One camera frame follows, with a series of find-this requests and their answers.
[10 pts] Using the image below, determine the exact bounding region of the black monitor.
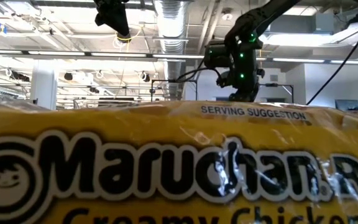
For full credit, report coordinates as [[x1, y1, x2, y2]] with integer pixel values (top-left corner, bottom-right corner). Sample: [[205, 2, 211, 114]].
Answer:
[[335, 99, 358, 112]]

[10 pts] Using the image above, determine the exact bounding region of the black metal stand frame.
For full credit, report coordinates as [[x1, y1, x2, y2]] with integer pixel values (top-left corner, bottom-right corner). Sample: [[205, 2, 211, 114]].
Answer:
[[259, 82, 294, 103]]

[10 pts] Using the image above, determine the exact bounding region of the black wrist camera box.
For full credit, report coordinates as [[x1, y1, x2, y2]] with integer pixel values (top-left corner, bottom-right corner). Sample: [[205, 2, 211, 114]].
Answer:
[[203, 40, 234, 68]]

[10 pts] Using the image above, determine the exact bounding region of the long white light strip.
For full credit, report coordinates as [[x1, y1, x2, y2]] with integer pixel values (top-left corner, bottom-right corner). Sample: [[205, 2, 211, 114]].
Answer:
[[256, 57, 358, 66], [0, 49, 204, 62]]

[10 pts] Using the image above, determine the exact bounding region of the black looped camera cable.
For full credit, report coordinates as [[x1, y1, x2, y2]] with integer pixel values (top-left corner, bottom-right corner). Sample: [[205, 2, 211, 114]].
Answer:
[[175, 67, 223, 82]]

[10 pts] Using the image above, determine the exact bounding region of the white pillar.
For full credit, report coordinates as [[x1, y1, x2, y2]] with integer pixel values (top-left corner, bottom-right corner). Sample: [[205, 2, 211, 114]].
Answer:
[[29, 60, 58, 110]]

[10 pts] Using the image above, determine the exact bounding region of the yellow ceiling cable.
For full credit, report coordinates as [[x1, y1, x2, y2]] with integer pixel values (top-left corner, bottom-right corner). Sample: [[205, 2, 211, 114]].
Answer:
[[113, 26, 144, 44]]

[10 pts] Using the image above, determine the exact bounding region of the silver ventilation duct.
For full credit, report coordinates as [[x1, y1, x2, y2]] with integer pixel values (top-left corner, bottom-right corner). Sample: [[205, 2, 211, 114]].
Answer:
[[154, 0, 195, 100]]

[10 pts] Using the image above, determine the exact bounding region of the long thin black cable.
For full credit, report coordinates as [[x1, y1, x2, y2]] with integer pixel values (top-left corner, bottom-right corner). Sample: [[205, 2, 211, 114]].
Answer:
[[305, 18, 358, 106]]

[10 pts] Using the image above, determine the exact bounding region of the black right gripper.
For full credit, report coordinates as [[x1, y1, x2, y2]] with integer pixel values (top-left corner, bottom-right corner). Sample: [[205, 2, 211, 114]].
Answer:
[[216, 36, 265, 103]]

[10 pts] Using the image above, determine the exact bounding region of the yellow Creamy Chicken ramen pack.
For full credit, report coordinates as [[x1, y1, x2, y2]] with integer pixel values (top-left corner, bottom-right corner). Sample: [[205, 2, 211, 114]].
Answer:
[[0, 98, 358, 224]]

